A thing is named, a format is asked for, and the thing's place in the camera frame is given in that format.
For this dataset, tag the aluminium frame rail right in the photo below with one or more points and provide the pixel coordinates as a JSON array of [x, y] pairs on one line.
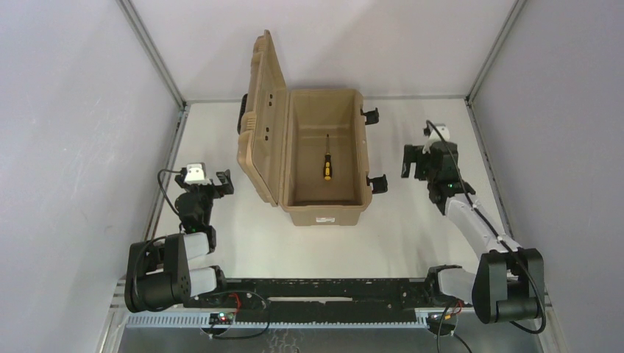
[[499, 41]]

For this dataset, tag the aluminium frame rail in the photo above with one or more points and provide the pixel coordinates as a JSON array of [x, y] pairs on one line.
[[499, 41], [178, 116]]

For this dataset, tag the aluminium frame rail left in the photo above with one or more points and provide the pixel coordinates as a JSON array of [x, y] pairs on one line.
[[178, 116]]

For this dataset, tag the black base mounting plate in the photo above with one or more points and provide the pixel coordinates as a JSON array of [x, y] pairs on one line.
[[336, 302]]

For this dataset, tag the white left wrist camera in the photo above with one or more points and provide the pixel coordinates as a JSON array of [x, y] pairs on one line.
[[196, 174]]

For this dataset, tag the black toolbox latch rear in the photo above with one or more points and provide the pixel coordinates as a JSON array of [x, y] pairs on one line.
[[371, 117]]

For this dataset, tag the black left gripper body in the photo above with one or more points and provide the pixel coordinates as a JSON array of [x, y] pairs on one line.
[[205, 186]]

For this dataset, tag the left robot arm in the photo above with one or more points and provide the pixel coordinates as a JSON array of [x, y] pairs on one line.
[[159, 275]]

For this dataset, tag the black yellow screwdriver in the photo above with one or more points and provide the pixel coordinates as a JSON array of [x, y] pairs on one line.
[[328, 169]]

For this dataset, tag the tan plastic toolbox bin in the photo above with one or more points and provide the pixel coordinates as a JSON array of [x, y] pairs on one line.
[[282, 145]]

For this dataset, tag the black toolbox latch front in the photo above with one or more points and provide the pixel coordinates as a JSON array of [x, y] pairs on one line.
[[377, 184]]

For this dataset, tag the black toolbox carry handle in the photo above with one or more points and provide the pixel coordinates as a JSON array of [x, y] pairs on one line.
[[242, 111]]

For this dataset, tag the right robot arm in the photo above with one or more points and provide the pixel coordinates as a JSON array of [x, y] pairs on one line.
[[508, 284]]

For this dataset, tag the black toolbox latch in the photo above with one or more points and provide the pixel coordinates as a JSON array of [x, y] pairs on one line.
[[377, 184], [371, 117]]

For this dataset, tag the small circuit board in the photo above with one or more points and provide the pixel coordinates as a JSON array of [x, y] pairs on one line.
[[222, 319]]

